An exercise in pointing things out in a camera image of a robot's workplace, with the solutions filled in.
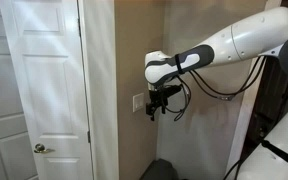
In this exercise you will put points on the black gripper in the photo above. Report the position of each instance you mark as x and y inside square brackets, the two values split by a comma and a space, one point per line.
[158, 97]

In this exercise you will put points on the white light switch plate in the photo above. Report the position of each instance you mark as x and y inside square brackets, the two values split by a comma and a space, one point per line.
[138, 102]

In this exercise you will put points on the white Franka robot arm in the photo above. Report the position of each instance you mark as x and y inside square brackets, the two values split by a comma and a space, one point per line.
[250, 36]

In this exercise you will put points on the dark door hinge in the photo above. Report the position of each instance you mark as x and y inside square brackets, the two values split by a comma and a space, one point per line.
[88, 136]
[79, 27]

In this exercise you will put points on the white door trim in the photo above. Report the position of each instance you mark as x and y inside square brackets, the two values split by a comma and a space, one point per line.
[242, 133]

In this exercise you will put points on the dark wooden door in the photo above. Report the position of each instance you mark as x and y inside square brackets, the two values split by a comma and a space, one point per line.
[270, 106]

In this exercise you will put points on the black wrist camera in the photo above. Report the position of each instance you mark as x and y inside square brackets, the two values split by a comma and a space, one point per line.
[172, 90]

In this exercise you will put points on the white door frame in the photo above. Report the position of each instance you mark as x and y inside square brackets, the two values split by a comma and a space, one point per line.
[100, 90]

